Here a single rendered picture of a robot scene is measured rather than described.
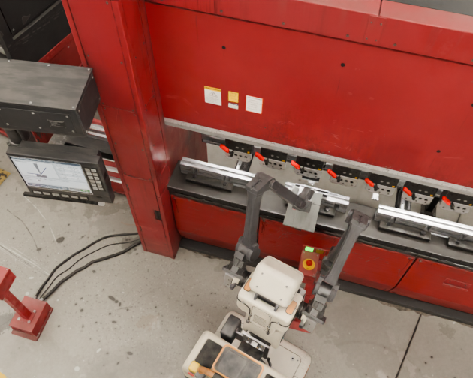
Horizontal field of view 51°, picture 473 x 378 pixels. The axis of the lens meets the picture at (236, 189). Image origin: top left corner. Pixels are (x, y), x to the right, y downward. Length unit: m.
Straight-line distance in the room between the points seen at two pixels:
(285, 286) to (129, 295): 1.75
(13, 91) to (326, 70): 1.32
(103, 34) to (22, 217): 2.42
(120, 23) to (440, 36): 1.21
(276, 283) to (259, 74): 0.95
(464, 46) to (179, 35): 1.16
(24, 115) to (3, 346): 2.05
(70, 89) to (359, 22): 1.20
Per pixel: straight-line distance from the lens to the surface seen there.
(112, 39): 2.21
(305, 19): 2.07
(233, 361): 2.67
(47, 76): 2.34
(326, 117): 2.44
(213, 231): 3.48
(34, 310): 3.81
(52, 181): 2.67
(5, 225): 4.36
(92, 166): 2.44
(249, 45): 2.24
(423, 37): 2.07
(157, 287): 3.80
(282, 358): 3.33
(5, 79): 2.39
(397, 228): 3.10
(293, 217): 2.89
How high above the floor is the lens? 3.50
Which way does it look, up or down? 57 degrees down
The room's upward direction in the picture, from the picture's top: 1 degrees clockwise
